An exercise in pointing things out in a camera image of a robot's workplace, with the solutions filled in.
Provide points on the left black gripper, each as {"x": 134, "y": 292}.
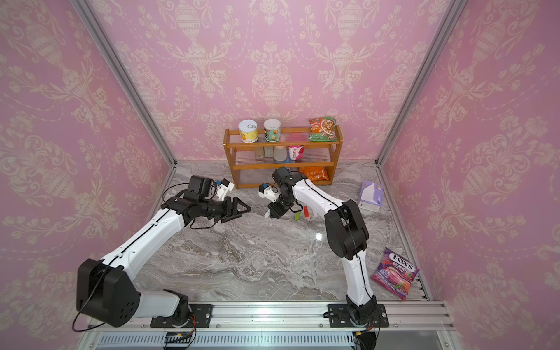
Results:
{"x": 230, "y": 209}

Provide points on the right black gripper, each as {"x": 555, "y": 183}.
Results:
{"x": 275, "y": 211}

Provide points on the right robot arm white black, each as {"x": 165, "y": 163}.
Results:
{"x": 346, "y": 233}

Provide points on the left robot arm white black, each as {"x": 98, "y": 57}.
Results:
{"x": 105, "y": 287}

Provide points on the orange snack bag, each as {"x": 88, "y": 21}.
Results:
{"x": 315, "y": 173}

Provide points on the wooden shelf rack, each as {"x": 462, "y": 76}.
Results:
{"x": 252, "y": 164}

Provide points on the white plastic bottle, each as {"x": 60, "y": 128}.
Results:
{"x": 280, "y": 154}

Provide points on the pink white cup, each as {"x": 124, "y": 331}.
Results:
{"x": 295, "y": 152}

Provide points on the green orange can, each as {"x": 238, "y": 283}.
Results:
{"x": 272, "y": 130}

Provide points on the yellow white can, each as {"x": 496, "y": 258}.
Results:
{"x": 248, "y": 130}

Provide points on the green red snack packet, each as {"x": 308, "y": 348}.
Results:
{"x": 323, "y": 129}

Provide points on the purple tissue box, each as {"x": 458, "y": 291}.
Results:
{"x": 371, "y": 196}

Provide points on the purple candy bag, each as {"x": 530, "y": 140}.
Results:
{"x": 395, "y": 274}

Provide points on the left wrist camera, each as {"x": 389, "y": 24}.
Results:
{"x": 223, "y": 189}

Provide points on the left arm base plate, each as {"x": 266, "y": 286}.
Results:
{"x": 192, "y": 316}

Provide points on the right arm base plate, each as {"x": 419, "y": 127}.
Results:
{"x": 344, "y": 316}

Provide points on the aluminium front rail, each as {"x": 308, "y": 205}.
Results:
{"x": 321, "y": 316}

